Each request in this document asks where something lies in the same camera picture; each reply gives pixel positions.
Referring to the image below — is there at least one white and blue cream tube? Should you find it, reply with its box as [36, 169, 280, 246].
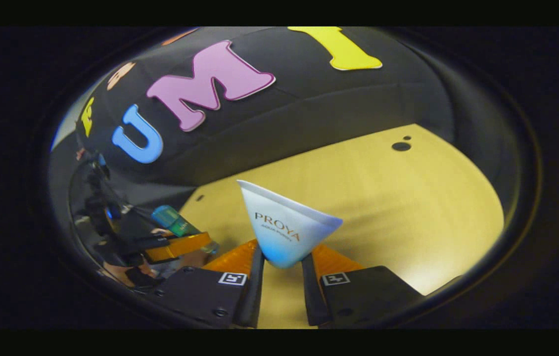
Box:
[236, 179, 344, 269]

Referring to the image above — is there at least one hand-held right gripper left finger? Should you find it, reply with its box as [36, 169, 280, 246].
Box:
[152, 239, 266, 329]

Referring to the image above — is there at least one teal bottle with blue cap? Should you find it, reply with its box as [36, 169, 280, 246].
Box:
[151, 205, 220, 254]

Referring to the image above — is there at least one black backdrop cloth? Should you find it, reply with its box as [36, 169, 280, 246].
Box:
[47, 27, 522, 258]

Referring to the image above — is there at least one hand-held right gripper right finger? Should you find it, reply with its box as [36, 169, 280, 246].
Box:
[300, 243, 427, 329]

